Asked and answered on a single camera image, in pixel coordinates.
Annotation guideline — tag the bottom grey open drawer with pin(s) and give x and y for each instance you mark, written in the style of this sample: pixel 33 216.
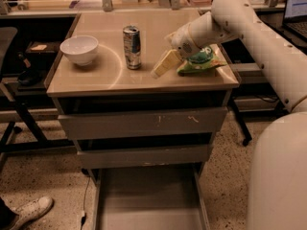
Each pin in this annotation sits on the bottom grey open drawer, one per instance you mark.
pixel 149 198

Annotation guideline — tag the middle grey drawer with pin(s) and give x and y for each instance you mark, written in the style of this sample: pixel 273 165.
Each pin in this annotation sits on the middle grey drawer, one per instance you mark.
pixel 121 158

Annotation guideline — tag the grey drawer cabinet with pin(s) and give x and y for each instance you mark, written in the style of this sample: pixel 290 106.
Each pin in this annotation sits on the grey drawer cabinet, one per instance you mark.
pixel 108 85

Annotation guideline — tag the black desk frame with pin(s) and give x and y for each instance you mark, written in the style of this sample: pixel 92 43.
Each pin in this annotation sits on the black desk frame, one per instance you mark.
pixel 240 121
pixel 41 143

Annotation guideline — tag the black desk frame left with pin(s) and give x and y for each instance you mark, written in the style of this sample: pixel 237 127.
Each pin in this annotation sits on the black desk frame left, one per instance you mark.
pixel 41 143

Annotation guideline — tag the white ceramic bowl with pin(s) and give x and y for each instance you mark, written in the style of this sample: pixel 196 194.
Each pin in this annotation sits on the white ceramic bowl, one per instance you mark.
pixel 80 49

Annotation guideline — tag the white sneaker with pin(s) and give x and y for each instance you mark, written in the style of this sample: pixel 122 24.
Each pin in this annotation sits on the white sneaker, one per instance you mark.
pixel 30 211

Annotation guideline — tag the green chip bag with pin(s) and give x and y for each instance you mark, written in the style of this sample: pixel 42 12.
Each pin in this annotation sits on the green chip bag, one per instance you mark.
pixel 200 62

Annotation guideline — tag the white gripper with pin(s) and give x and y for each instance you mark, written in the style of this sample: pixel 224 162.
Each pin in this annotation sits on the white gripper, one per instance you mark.
pixel 181 42

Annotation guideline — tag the top grey drawer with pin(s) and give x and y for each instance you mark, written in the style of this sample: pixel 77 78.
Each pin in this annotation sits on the top grey drawer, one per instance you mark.
pixel 142 123

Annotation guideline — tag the laptop computer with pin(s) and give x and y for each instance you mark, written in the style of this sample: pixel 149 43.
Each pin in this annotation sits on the laptop computer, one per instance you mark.
pixel 295 17

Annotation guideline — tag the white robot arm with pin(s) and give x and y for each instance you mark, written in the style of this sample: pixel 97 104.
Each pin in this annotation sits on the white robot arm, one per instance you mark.
pixel 277 191

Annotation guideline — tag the silver blue redbull can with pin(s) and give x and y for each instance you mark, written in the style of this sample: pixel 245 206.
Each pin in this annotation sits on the silver blue redbull can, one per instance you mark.
pixel 132 47

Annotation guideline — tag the black desk frame right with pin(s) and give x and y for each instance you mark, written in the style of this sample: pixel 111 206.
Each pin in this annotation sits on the black desk frame right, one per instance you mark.
pixel 240 121

